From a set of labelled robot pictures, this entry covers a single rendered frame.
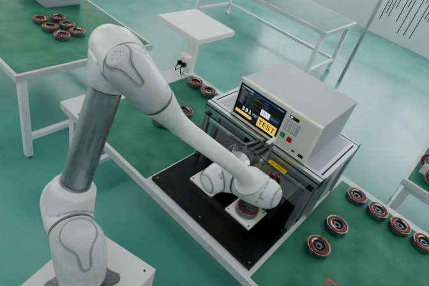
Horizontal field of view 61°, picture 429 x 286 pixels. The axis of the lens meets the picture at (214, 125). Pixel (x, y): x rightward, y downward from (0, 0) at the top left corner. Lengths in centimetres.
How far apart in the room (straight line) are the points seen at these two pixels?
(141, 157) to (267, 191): 94
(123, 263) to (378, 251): 124
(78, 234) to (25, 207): 156
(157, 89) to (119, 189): 193
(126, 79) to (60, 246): 55
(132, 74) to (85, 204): 57
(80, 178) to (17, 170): 174
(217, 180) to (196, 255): 132
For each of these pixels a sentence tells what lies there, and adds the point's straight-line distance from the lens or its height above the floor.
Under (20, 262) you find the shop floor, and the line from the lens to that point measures 250.
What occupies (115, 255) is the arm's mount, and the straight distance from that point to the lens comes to 147.
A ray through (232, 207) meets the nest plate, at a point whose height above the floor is 78.
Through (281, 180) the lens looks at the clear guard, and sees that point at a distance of 160.
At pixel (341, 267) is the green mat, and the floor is 75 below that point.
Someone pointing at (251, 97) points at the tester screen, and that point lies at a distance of 168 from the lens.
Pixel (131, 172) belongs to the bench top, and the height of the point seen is 74.
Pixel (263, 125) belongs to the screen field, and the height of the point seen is 116.
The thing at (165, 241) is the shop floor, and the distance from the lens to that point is 256.
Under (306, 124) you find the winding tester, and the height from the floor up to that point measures 130.
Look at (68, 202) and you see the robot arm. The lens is 129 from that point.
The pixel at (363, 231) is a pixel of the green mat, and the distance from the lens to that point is 210.
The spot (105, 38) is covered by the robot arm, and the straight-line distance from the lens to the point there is 103.
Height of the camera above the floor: 211
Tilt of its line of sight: 36 degrees down
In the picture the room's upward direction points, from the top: 17 degrees clockwise
